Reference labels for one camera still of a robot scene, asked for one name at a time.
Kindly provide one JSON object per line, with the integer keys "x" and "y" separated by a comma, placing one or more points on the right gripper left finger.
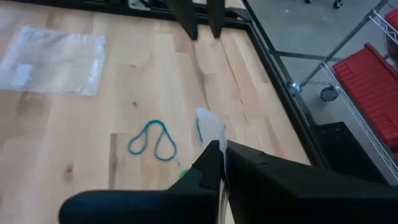
{"x": 155, "y": 208}

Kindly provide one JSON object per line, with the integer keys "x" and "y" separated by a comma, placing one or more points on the black aluminium table frame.
{"x": 271, "y": 63}

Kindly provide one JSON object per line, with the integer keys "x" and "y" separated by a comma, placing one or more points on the teal rubber band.
{"x": 155, "y": 122}

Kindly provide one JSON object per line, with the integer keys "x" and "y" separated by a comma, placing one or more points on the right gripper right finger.
{"x": 295, "y": 199}

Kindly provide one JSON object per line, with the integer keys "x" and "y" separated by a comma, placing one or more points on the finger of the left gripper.
{"x": 216, "y": 15}
{"x": 186, "y": 15}

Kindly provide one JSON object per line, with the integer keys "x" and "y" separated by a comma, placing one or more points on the red plastic storage bin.
{"x": 370, "y": 87}

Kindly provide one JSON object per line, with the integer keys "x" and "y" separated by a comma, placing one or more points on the black caster wheel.
{"x": 338, "y": 3}

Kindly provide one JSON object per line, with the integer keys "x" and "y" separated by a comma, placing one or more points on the blue rubber band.
{"x": 199, "y": 130}

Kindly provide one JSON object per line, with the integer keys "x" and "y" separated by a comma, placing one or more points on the black perforated metal case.
{"x": 342, "y": 149}

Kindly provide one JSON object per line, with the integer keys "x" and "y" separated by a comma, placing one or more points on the clear plastic zip bag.
{"x": 211, "y": 127}
{"x": 56, "y": 62}

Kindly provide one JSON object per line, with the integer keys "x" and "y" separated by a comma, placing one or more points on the green rubber band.
{"x": 184, "y": 173}

